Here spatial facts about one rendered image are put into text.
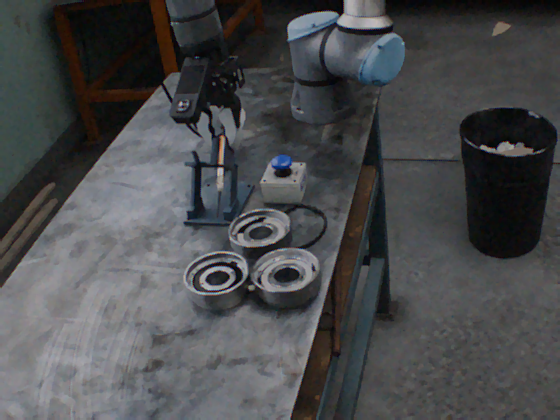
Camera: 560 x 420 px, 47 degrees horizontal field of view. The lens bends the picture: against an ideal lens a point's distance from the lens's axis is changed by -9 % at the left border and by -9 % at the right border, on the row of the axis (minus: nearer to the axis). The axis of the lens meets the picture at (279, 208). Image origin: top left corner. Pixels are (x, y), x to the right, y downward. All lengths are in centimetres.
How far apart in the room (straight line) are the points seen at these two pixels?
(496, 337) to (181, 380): 130
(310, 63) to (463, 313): 103
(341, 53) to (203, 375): 73
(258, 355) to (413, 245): 151
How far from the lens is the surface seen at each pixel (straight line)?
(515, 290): 228
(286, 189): 127
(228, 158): 118
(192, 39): 109
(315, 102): 153
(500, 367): 204
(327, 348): 135
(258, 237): 121
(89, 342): 111
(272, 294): 105
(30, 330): 118
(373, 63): 138
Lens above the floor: 152
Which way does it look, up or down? 34 degrees down
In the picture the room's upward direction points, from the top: 10 degrees counter-clockwise
